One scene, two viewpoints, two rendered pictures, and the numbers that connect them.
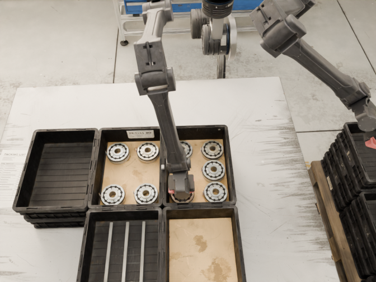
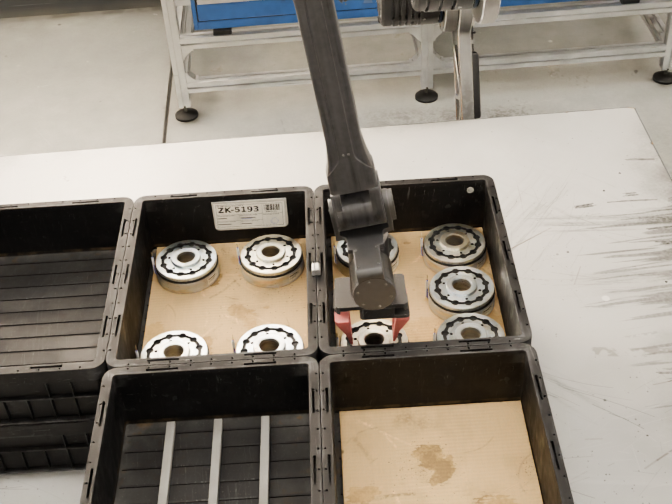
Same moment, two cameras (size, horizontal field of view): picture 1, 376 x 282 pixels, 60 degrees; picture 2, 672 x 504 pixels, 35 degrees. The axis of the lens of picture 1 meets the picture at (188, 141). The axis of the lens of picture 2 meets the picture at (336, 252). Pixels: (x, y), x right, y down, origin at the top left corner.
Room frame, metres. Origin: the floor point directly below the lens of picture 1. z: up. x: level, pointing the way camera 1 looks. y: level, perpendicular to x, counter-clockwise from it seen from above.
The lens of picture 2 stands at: (-0.55, 0.03, 2.00)
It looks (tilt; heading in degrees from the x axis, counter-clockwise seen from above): 40 degrees down; 2
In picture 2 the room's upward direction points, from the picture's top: 4 degrees counter-clockwise
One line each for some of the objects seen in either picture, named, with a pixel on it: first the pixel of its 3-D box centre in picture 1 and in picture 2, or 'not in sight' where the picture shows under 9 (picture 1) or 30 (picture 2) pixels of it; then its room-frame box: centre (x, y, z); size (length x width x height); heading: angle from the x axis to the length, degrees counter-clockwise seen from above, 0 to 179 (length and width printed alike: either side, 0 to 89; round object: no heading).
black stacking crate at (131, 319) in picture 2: (130, 170); (223, 298); (0.70, 0.26, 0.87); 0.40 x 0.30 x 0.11; 2
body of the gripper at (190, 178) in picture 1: (181, 179); (369, 280); (0.60, 0.03, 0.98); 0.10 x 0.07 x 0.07; 92
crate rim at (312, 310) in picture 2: (128, 165); (219, 273); (0.70, 0.26, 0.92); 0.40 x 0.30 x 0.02; 2
